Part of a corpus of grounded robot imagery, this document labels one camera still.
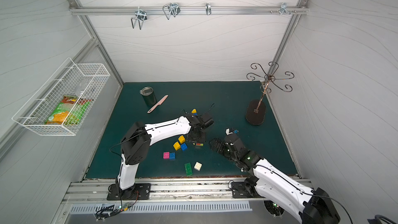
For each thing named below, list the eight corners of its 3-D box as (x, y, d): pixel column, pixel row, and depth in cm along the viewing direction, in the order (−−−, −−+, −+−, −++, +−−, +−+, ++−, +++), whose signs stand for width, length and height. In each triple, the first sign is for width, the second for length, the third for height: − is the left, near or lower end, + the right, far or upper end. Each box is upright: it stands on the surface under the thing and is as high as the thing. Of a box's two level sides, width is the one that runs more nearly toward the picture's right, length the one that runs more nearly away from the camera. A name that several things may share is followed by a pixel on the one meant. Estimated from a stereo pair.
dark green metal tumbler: (143, 106, 108) (138, 95, 99) (146, 97, 113) (141, 86, 104) (155, 106, 108) (151, 95, 99) (157, 97, 113) (153, 86, 104)
